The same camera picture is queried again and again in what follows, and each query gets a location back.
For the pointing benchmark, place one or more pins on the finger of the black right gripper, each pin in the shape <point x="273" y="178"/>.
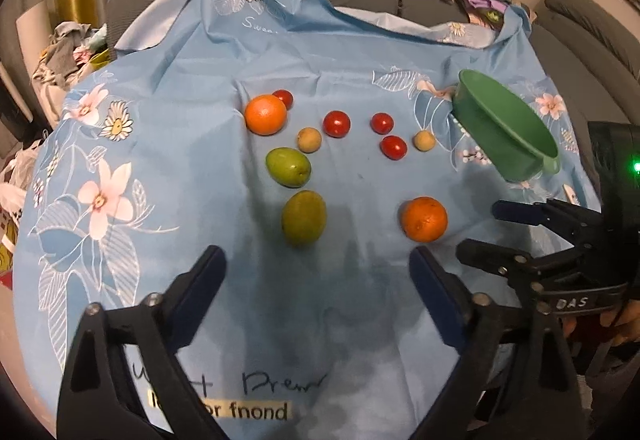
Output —
<point x="569" y="221"/>
<point x="516" y="266"/>

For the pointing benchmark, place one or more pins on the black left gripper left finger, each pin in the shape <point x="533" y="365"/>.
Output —
<point x="98" y="398"/>

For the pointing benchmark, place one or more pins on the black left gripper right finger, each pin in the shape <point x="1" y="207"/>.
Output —
<point x="514" y="378"/>

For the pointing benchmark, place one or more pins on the orange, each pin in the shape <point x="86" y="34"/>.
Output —
<point x="423" y="219"/>
<point x="265" y="115"/>

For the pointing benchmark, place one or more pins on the tan round fruit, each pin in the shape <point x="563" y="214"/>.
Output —
<point x="309" y="140"/>
<point x="424" y="140"/>

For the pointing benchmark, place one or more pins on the cherry tomato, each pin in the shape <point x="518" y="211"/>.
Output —
<point x="382" y="123"/>
<point x="336" y="124"/>
<point x="393" y="147"/>
<point x="285" y="97"/>

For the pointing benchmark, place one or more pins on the large green fruit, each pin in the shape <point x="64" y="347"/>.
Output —
<point x="303" y="218"/>

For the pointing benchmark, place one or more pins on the small green fruit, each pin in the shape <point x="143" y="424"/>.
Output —
<point x="288" y="167"/>

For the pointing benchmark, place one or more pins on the right hand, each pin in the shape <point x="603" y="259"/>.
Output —
<point x="618" y="325"/>

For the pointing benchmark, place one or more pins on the green plastic bowl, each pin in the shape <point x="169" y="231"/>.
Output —
<point x="513" y="137"/>

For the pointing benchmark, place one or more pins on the grey sofa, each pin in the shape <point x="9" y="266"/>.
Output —
<point x="591" y="58"/>

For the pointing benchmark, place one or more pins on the blue floral cloth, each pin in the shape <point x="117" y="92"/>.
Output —
<point x="152" y="162"/>

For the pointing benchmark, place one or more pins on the clothes heap left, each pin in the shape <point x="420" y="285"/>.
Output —
<point x="74" y="52"/>

